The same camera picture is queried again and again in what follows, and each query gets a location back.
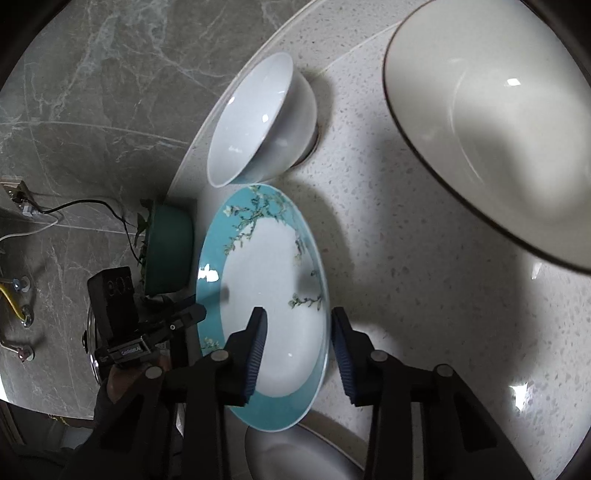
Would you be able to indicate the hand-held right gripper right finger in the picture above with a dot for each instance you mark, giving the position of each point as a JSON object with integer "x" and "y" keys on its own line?
{"x": 342, "y": 355}

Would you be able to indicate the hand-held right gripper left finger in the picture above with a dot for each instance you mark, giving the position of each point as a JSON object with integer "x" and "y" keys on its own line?
{"x": 256, "y": 355}

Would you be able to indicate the teal floral plate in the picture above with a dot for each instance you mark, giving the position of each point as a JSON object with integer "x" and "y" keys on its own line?
{"x": 272, "y": 277}

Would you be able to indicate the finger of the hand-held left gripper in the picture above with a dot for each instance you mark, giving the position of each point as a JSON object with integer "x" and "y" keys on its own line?
{"x": 187, "y": 317}
{"x": 178, "y": 307}

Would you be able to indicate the large white bowl dark rim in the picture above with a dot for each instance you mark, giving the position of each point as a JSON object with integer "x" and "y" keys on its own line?
{"x": 498, "y": 120}

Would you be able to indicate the small white bowl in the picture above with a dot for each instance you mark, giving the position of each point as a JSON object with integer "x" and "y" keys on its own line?
{"x": 254, "y": 120}

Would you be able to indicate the teal plant pot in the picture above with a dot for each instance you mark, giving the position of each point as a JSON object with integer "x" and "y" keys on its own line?
{"x": 168, "y": 249}

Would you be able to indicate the wall socket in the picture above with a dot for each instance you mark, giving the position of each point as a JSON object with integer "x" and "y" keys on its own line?
{"x": 11, "y": 188}

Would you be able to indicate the person's left hand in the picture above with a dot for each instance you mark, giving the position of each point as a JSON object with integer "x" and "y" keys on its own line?
{"x": 123, "y": 381}

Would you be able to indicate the metal pipe valve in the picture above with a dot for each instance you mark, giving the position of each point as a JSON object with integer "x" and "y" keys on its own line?
{"x": 21, "y": 353}

